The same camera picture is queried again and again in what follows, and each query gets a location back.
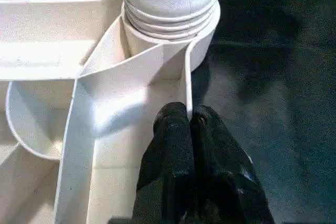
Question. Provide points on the black work mat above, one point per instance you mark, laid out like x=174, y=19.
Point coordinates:
x=273, y=87

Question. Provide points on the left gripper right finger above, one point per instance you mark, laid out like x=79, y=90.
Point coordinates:
x=226, y=182

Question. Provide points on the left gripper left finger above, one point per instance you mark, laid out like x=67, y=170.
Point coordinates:
x=168, y=166

